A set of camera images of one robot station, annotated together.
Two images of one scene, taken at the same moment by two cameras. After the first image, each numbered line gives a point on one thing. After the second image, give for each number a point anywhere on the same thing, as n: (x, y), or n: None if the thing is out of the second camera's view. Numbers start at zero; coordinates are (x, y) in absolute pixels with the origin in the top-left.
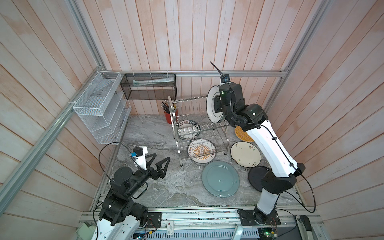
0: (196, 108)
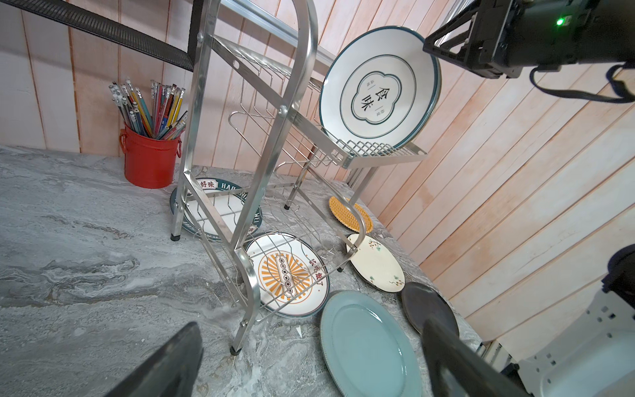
0: (266, 190)
